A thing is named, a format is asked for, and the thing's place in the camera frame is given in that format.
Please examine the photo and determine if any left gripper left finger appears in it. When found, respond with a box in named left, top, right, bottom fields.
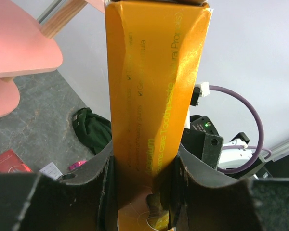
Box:
left=0, top=143, right=118, bottom=231

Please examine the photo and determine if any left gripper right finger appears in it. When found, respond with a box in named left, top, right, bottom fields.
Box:
left=170, top=147, right=289, bottom=231

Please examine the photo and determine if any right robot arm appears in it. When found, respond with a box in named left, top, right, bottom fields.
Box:
left=181, top=115, right=257, bottom=170

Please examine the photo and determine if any pink three-tier shelf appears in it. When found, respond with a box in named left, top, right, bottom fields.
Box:
left=0, top=0, right=104, bottom=118

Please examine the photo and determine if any pink toothpaste box right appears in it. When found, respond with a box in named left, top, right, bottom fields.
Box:
left=69, top=160, right=87, bottom=170

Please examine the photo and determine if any silver toothpaste box right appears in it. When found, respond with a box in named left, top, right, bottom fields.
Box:
left=39, top=162, right=63, bottom=180

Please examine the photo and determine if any dark green baseball cap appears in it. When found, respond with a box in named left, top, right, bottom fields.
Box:
left=72, top=107, right=112, bottom=155

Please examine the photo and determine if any dark red toothpaste box middle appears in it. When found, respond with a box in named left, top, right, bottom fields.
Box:
left=0, top=150, right=32, bottom=173

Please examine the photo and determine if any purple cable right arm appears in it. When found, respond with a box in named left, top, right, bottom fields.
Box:
left=208, top=85, right=273, bottom=174

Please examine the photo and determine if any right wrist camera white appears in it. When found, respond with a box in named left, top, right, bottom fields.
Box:
left=190, top=82, right=210, bottom=106

